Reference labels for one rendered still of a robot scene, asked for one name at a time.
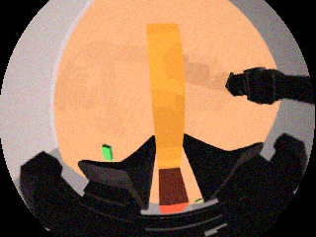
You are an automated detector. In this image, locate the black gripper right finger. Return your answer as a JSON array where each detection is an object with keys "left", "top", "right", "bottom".
[{"left": 183, "top": 134, "right": 265, "bottom": 202}]

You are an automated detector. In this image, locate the green rectangular bar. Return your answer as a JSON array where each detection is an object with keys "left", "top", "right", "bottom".
[{"left": 102, "top": 145, "right": 114, "bottom": 162}]

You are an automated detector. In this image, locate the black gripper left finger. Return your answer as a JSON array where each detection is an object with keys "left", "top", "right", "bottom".
[{"left": 78, "top": 134, "right": 155, "bottom": 209}]

